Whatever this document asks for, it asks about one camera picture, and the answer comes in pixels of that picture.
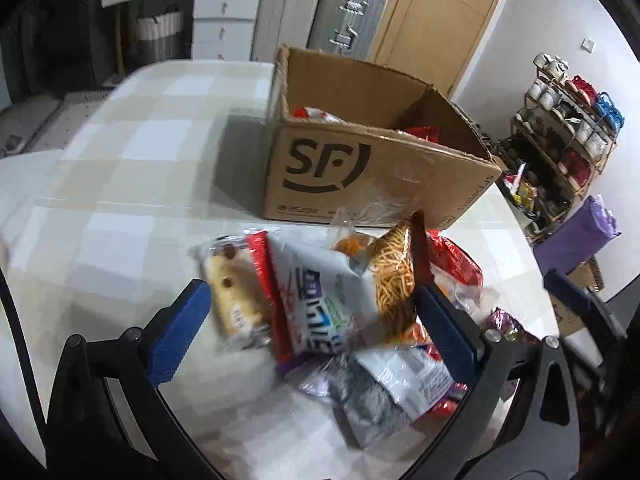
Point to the dark grey refrigerator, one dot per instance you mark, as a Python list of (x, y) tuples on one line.
[(50, 35)]

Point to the patterned floor mat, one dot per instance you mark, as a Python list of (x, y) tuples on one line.
[(65, 105)]

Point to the wooden door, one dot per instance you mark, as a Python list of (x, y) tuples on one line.
[(450, 20)]

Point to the white red snack packet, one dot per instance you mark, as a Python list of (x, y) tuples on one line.
[(315, 114)]

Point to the pile of assorted snack packets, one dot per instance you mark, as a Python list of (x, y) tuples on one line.
[(310, 300)]

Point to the silver suitcase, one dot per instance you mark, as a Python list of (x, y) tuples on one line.
[(345, 10)]

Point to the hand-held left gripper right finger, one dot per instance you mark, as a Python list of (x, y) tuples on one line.
[(445, 332)]

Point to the brown cardboard box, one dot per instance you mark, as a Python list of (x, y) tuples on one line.
[(400, 185)]

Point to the clear cake slice packet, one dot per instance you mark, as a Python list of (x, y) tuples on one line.
[(230, 285)]

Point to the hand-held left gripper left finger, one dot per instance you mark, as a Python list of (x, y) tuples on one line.
[(182, 332)]

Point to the white drawer desk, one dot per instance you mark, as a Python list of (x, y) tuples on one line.
[(220, 10)]

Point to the white wall switch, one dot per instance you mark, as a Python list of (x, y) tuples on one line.
[(588, 44)]

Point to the wooden shoe rack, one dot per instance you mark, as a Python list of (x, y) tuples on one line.
[(582, 191)]

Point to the rows of racked shoes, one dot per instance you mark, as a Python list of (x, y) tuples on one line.
[(575, 125)]

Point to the colourful plastic bag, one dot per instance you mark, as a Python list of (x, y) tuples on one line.
[(522, 192)]

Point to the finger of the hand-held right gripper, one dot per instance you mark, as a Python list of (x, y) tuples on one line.
[(567, 290)]

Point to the beige suitcase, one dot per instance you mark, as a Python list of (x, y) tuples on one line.
[(285, 10)]

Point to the plain red snack packet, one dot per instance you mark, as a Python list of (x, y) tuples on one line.
[(425, 133)]

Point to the small cardboard box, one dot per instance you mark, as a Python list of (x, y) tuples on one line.
[(595, 274)]

